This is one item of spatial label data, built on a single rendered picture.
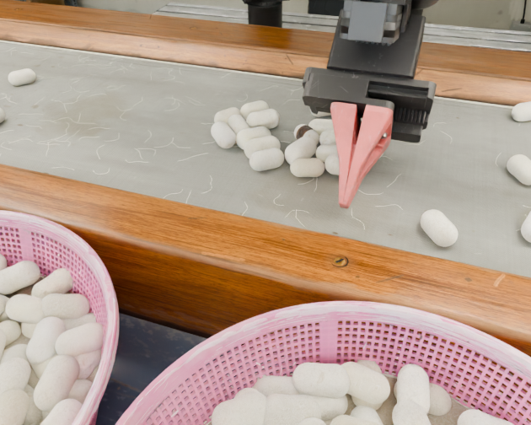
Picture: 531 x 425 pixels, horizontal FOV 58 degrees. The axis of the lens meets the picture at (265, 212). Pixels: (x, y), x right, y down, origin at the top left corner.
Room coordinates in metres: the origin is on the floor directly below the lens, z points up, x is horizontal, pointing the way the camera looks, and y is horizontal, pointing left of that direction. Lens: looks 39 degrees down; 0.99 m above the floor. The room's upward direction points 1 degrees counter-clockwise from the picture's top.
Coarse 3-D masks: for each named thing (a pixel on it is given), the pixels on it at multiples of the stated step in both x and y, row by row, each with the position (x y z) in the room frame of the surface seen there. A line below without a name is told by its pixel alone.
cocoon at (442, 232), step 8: (424, 216) 0.29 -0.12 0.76; (432, 216) 0.28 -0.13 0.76; (440, 216) 0.28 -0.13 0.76; (424, 224) 0.28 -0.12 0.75; (432, 224) 0.27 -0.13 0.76; (440, 224) 0.27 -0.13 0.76; (448, 224) 0.27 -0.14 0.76; (432, 232) 0.27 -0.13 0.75; (440, 232) 0.27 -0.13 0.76; (448, 232) 0.26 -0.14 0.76; (456, 232) 0.27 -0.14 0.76; (432, 240) 0.27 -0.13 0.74; (440, 240) 0.26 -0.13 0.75; (448, 240) 0.26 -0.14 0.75
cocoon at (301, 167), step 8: (296, 160) 0.36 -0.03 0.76; (304, 160) 0.36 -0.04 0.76; (312, 160) 0.36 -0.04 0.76; (320, 160) 0.37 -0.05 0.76; (296, 168) 0.36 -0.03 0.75; (304, 168) 0.36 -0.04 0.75; (312, 168) 0.36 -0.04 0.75; (320, 168) 0.36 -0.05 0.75; (304, 176) 0.36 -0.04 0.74; (312, 176) 0.36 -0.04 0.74
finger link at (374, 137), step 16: (320, 80) 0.36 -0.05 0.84; (336, 80) 0.35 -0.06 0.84; (352, 80) 0.35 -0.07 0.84; (368, 80) 0.35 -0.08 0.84; (304, 96) 0.35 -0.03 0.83; (320, 96) 0.34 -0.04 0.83; (336, 96) 0.34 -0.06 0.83; (352, 96) 0.34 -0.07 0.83; (368, 112) 0.33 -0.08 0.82; (384, 112) 0.32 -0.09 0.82; (368, 128) 0.32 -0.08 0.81; (384, 128) 0.32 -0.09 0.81; (368, 144) 0.31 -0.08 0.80; (384, 144) 0.35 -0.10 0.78; (352, 160) 0.31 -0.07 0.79; (368, 160) 0.34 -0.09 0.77; (352, 176) 0.31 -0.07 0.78; (352, 192) 0.30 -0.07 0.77
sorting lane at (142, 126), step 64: (0, 64) 0.65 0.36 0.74; (64, 64) 0.64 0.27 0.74; (128, 64) 0.64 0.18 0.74; (0, 128) 0.46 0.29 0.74; (64, 128) 0.46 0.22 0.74; (128, 128) 0.46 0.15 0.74; (192, 128) 0.46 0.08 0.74; (448, 128) 0.45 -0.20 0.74; (512, 128) 0.45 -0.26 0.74; (192, 192) 0.34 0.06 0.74; (256, 192) 0.34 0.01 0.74; (320, 192) 0.34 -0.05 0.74; (384, 192) 0.34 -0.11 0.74; (448, 192) 0.34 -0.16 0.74; (512, 192) 0.33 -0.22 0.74; (448, 256) 0.26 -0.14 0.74; (512, 256) 0.25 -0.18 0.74
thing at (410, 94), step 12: (312, 72) 0.36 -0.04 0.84; (324, 72) 0.36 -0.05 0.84; (336, 72) 0.36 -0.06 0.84; (348, 72) 0.36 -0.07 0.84; (372, 84) 0.35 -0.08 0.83; (384, 84) 0.35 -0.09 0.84; (396, 84) 0.34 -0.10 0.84; (408, 84) 0.34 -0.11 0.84; (420, 84) 0.34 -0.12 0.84; (432, 84) 0.33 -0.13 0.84; (372, 96) 0.35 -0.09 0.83; (384, 96) 0.34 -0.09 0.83; (396, 96) 0.34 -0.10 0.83; (408, 96) 0.34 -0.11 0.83; (420, 96) 0.34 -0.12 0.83; (432, 96) 0.33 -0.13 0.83; (312, 108) 0.39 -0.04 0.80; (324, 108) 0.39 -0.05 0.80; (408, 108) 0.36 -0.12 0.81; (420, 108) 0.36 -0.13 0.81
